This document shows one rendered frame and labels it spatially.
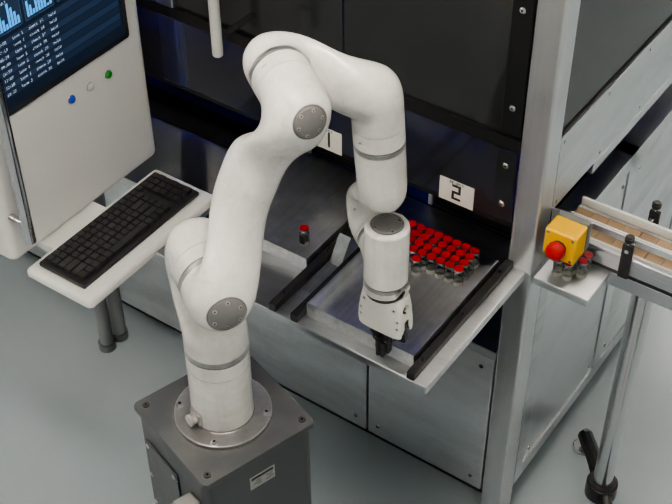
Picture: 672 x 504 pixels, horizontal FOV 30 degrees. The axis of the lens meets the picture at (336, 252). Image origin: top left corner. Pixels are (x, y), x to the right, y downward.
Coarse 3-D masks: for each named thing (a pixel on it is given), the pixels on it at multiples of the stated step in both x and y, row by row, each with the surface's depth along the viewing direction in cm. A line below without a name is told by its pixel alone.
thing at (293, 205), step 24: (288, 168) 296; (312, 168) 296; (336, 168) 296; (288, 192) 290; (312, 192) 290; (336, 192) 290; (288, 216) 283; (312, 216) 283; (336, 216) 283; (264, 240) 273; (288, 240) 277; (312, 240) 277
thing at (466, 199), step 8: (440, 176) 267; (440, 184) 269; (448, 184) 267; (456, 184) 266; (440, 192) 270; (448, 192) 269; (464, 192) 266; (472, 192) 264; (448, 200) 270; (464, 200) 267; (472, 200) 266; (472, 208) 267
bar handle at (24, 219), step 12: (0, 84) 249; (0, 96) 251; (0, 108) 252; (0, 120) 254; (0, 132) 257; (12, 132) 258; (12, 144) 259; (12, 156) 260; (12, 168) 262; (12, 180) 265; (24, 192) 268; (24, 204) 269; (12, 216) 275; (24, 216) 271; (24, 228) 274; (36, 240) 278
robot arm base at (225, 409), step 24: (192, 384) 232; (216, 384) 229; (240, 384) 232; (192, 408) 238; (216, 408) 233; (240, 408) 236; (264, 408) 243; (192, 432) 238; (216, 432) 238; (240, 432) 238
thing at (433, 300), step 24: (360, 264) 271; (480, 264) 271; (336, 288) 266; (360, 288) 266; (432, 288) 266; (456, 288) 265; (312, 312) 258; (336, 312) 260; (432, 312) 260; (456, 312) 258; (360, 336) 253; (408, 336) 255; (432, 336) 251; (408, 360) 248
